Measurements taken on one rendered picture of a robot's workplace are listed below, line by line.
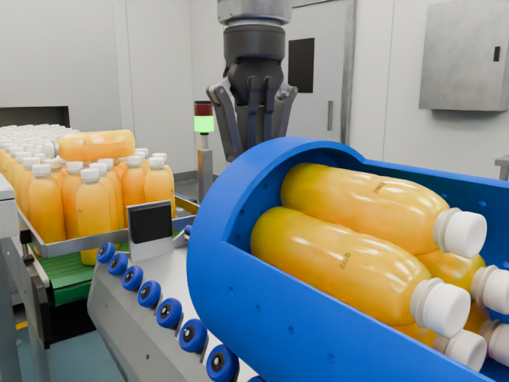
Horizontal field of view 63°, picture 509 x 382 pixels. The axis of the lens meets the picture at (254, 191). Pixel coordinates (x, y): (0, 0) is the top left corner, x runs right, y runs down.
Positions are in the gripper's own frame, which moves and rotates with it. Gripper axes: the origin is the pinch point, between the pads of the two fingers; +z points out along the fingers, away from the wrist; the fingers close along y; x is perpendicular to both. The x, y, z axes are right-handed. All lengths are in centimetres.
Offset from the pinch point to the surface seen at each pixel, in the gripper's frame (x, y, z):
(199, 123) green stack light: -77, -36, -2
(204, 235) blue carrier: 6.3, 11.4, 1.9
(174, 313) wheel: -8.7, 8.2, 19.0
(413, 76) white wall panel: -173, -305, -25
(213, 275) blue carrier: 9.4, 12.2, 5.1
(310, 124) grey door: -281, -286, 22
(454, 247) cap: 26.3, -1.4, 0.1
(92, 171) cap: -51, 7, 4
